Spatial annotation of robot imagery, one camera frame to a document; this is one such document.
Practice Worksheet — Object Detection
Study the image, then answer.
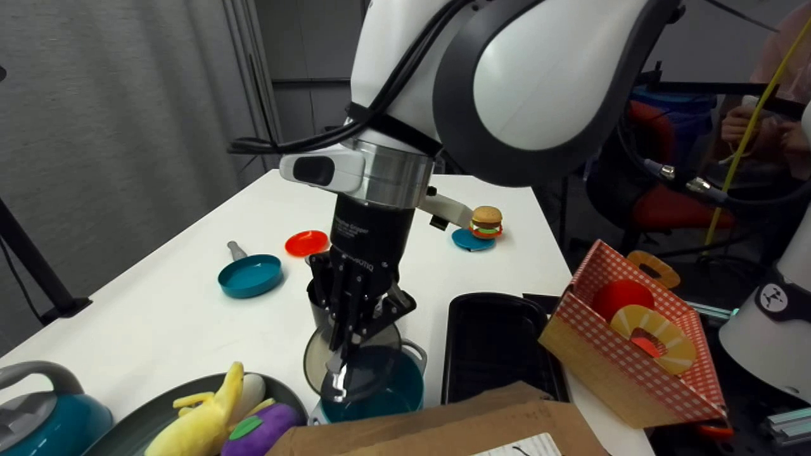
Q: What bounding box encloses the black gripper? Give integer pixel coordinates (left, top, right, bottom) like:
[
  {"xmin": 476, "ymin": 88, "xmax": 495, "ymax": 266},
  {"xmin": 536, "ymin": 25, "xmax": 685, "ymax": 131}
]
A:
[{"xmin": 306, "ymin": 194, "xmax": 417, "ymax": 402}]

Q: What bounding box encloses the glass pot lid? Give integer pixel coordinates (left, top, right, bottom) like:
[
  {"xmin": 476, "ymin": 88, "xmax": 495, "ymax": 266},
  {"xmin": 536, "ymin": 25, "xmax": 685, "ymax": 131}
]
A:
[{"xmin": 319, "ymin": 342, "xmax": 427, "ymax": 404}]

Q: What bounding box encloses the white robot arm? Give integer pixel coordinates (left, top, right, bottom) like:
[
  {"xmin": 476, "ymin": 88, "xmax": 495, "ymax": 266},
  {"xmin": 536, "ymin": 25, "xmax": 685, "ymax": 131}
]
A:
[{"xmin": 285, "ymin": 0, "xmax": 683, "ymax": 402}]

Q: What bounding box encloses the blue pot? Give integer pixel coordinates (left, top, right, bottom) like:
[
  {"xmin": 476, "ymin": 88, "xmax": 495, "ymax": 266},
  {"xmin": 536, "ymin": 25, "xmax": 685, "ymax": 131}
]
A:
[{"xmin": 322, "ymin": 342, "xmax": 428, "ymax": 422}]

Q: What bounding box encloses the black pot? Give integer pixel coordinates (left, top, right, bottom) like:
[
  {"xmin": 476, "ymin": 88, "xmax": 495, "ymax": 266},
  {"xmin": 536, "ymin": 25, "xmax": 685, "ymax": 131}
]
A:
[{"xmin": 303, "ymin": 327, "xmax": 400, "ymax": 397}]

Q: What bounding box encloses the orange plate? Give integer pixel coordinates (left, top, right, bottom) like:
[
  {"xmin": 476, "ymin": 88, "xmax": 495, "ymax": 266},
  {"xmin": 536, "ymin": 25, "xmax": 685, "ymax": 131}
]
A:
[{"xmin": 285, "ymin": 229, "xmax": 330, "ymax": 259}]

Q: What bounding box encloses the black baking tray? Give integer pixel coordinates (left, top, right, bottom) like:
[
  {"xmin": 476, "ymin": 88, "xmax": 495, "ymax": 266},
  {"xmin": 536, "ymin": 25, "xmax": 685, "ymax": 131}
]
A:
[{"xmin": 441, "ymin": 290, "xmax": 570, "ymax": 402}]

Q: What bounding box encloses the teal frying pan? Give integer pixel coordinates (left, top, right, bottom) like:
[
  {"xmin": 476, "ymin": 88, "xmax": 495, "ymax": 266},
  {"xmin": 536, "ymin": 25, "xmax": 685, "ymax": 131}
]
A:
[{"xmin": 218, "ymin": 241, "xmax": 285, "ymax": 299}]

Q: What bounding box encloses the small teal plate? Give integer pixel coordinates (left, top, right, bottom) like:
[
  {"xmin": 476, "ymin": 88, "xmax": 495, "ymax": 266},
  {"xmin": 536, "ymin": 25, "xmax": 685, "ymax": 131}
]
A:
[{"xmin": 451, "ymin": 227, "xmax": 495, "ymax": 253}]

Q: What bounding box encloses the purple plush eggplant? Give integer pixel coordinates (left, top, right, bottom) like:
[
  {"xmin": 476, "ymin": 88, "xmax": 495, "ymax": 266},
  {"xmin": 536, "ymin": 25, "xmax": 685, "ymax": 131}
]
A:
[{"xmin": 220, "ymin": 399, "xmax": 304, "ymax": 456}]

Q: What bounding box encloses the brown cardboard box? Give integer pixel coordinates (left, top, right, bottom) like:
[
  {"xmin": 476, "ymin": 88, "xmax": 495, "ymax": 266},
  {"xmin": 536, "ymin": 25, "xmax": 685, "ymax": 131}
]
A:
[{"xmin": 267, "ymin": 381, "xmax": 612, "ymax": 456}]

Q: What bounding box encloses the toy burger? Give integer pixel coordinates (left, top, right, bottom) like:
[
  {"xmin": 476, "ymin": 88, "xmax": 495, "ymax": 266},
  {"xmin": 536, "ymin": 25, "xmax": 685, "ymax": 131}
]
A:
[{"xmin": 470, "ymin": 205, "xmax": 503, "ymax": 241}]

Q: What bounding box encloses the yellow plush banana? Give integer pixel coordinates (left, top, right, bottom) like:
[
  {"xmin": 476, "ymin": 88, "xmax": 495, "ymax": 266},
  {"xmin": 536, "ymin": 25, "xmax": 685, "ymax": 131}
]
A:
[{"xmin": 145, "ymin": 362, "xmax": 243, "ymax": 456}]

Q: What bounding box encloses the dark grey plate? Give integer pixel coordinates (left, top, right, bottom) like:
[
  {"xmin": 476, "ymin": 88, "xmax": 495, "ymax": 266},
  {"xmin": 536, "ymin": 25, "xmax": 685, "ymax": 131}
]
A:
[{"xmin": 81, "ymin": 373, "xmax": 306, "ymax": 456}]

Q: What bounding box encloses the red toy tomato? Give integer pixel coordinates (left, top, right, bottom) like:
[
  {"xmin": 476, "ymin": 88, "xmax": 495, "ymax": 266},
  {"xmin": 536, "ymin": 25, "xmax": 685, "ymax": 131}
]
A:
[{"xmin": 590, "ymin": 279, "xmax": 655, "ymax": 322}]

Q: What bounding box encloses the red checkered basket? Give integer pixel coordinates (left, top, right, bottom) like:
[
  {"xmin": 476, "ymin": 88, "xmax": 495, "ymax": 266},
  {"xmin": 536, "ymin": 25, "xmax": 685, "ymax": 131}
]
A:
[{"xmin": 541, "ymin": 241, "xmax": 728, "ymax": 428}]

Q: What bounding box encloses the black tripod leg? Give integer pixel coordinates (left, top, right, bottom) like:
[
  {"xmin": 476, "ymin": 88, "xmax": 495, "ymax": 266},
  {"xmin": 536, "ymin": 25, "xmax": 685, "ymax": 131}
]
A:
[{"xmin": 0, "ymin": 200, "xmax": 91, "ymax": 324}]

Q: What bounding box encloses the teal kettle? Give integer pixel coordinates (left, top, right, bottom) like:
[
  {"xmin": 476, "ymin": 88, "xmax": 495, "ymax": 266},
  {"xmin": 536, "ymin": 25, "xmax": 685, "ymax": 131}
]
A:
[{"xmin": 0, "ymin": 359, "xmax": 115, "ymax": 456}]

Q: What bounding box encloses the red office chair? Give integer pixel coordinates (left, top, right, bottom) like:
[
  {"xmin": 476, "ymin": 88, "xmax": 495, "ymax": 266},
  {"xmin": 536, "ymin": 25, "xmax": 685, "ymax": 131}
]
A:
[{"xmin": 583, "ymin": 93, "xmax": 745, "ymax": 256}]

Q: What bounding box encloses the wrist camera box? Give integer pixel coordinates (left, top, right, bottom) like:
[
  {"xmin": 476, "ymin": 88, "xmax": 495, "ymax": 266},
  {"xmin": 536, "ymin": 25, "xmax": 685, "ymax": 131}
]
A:
[{"xmin": 280, "ymin": 150, "xmax": 365, "ymax": 194}]

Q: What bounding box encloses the toy pineapple ring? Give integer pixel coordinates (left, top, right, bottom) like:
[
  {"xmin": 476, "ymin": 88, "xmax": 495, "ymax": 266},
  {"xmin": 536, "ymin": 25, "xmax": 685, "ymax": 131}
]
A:
[{"xmin": 609, "ymin": 304, "xmax": 699, "ymax": 380}]

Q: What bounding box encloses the yellow cable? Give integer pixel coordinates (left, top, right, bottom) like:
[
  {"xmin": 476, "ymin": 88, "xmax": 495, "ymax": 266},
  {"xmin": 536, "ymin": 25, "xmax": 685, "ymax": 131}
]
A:
[{"xmin": 706, "ymin": 22, "xmax": 811, "ymax": 247}]

